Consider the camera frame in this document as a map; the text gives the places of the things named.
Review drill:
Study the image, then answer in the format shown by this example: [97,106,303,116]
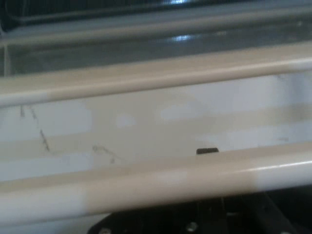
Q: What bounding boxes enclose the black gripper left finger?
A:
[87,148,223,234]

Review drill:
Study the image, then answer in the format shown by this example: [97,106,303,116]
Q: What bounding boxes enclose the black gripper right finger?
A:
[207,147,312,234]

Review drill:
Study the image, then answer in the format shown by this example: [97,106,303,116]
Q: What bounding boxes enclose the white tubular rack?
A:
[0,4,312,227]

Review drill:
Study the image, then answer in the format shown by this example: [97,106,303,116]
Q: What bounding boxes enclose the dark ribbed glossy object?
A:
[0,0,312,34]

